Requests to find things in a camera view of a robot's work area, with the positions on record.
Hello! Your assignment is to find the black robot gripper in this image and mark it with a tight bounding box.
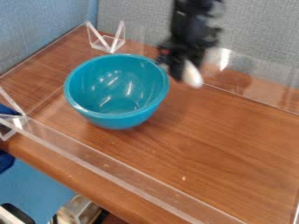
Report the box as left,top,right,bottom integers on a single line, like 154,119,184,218
154,0,224,82

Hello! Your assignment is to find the brown and white toy mushroom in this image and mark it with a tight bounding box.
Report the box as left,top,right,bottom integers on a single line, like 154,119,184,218
181,60,202,88

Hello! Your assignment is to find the blue plastic bowl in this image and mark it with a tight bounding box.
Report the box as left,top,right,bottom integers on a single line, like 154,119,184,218
62,54,169,130

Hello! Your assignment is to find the clear acrylic back barrier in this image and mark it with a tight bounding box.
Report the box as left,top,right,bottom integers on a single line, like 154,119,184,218
198,48,299,115

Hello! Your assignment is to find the clear acrylic barrier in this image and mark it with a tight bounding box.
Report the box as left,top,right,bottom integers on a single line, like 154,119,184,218
10,116,245,224
198,48,299,115

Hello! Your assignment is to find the clear acrylic front barrier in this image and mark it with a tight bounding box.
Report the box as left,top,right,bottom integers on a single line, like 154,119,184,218
10,116,245,224

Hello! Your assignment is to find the blue object at left edge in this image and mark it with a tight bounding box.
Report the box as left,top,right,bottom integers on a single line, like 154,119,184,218
0,103,21,175

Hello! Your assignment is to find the black and white object below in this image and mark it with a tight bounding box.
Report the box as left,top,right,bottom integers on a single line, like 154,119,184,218
0,203,35,224

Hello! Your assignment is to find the clear acrylic corner bracket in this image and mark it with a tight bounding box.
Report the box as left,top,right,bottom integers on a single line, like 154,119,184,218
85,21,125,53

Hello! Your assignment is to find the clear acrylic left bracket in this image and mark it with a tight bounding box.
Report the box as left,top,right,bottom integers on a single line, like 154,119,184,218
0,87,26,141

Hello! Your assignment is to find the metal frame under table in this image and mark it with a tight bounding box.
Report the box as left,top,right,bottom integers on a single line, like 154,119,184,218
47,194,102,224

